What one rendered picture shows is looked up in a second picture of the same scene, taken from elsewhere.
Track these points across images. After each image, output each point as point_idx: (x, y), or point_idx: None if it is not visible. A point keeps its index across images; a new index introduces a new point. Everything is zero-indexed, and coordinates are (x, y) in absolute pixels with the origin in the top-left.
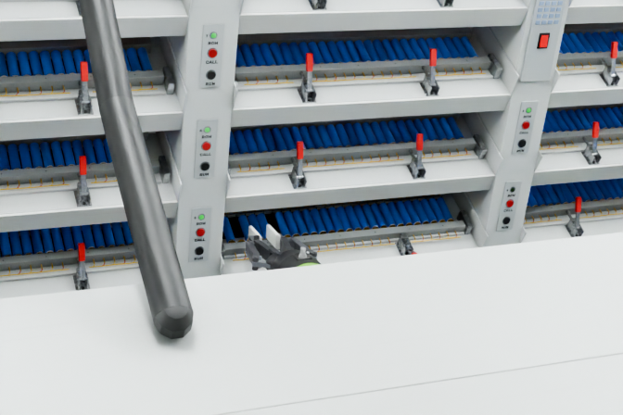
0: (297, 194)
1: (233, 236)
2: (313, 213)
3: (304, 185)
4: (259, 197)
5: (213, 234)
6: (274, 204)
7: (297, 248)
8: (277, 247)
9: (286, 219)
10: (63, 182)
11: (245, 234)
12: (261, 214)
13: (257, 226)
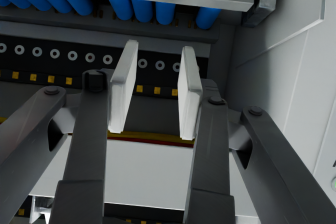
0: (54, 189)
1: (207, 10)
2: (1, 0)
3: (35, 203)
4: (165, 198)
5: (315, 117)
6: (117, 159)
7: (31, 165)
8: (119, 90)
9: (65, 3)
10: None
11: (174, 3)
12: (122, 19)
13: (140, 11)
